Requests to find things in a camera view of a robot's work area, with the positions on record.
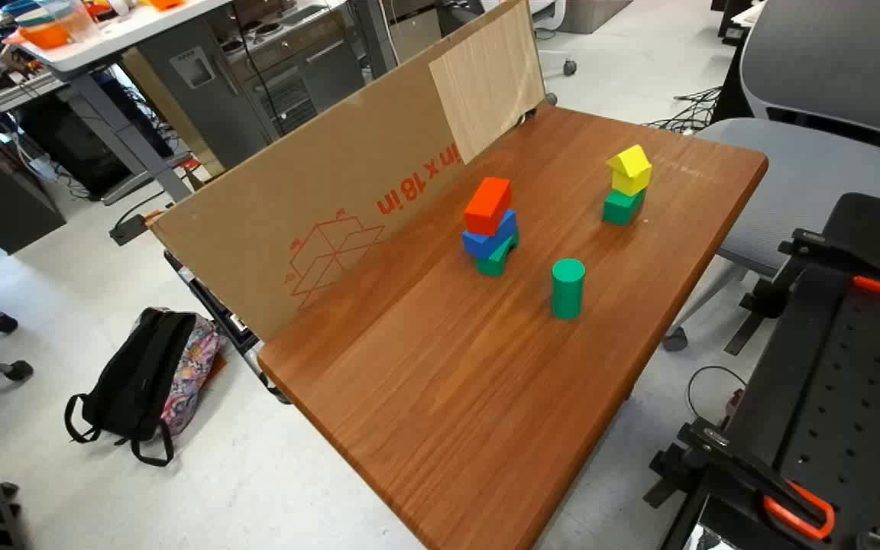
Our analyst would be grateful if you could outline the white desk grey legs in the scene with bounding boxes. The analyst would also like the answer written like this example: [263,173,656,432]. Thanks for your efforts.
[5,0,235,207]

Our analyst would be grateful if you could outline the yellow house-shaped block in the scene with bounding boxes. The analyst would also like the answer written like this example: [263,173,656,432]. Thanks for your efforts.
[606,140,656,199]

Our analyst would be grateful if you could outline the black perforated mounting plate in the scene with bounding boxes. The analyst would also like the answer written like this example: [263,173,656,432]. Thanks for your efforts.
[662,190,880,550]

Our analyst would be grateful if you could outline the grey metal cabinet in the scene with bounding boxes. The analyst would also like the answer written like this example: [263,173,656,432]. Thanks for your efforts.
[138,0,372,171]

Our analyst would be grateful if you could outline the grey office chair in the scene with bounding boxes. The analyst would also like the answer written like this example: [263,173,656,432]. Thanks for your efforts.
[662,0,880,355]

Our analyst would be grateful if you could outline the black clamp orange handle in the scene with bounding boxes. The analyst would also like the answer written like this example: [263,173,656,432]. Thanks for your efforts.
[777,226,880,302]
[649,419,840,545]

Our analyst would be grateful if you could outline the black backpack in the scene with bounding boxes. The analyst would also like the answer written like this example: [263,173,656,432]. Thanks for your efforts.
[62,304,230,469]

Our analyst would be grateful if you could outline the green block under blue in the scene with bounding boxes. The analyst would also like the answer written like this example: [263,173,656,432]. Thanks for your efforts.
[474,230,522,278]

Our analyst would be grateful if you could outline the orange foam block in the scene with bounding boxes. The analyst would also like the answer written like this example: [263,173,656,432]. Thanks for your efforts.
[460,173,517,238]

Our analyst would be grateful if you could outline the blue foam arch block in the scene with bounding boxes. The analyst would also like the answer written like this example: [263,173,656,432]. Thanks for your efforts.
[457,207,522,264]

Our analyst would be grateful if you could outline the brown cardboard panel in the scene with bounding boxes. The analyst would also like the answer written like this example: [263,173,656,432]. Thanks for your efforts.
[147,0,549,346]

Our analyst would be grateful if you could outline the green foam cube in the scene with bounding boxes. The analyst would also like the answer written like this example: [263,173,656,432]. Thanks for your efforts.
[598,187,649,230]

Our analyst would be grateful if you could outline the thin black cable loop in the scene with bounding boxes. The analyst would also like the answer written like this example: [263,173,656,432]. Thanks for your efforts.
[686,362,752,432]

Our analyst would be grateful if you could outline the green foam cylinder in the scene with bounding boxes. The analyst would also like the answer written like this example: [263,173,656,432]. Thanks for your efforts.
[546,256,590,325]

